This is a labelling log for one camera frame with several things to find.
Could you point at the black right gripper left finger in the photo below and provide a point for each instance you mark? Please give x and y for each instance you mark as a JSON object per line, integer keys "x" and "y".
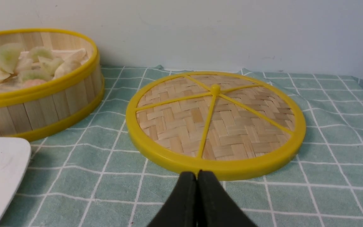
{"x": 179, "y": 208}

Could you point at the green checkered tablecloth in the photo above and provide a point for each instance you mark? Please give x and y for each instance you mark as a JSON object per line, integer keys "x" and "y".
{"x": 91, "y": 175}

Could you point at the pink steamed dumpling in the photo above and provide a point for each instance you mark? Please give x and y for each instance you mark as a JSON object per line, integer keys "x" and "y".
{"x": 33, "y": 82}

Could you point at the yellow rimmed bamboo steamer lid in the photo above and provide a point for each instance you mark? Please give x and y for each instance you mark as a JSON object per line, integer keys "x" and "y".
{"x": 236, "y": 126}

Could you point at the green steamed dumpling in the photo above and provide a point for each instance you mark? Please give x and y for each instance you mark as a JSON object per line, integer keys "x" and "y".
{"x": 9, "y": 56}
{"x": 39, "y": 51}
{"x": 27, "y": 75}

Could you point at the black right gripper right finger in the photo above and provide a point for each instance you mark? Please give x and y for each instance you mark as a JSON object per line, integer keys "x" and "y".
{"x": 217, "y": 209}

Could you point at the yellow rimmed bamboo steamer basket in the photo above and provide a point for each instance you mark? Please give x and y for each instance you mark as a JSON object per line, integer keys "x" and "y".
{"x": 40, "y": 111}

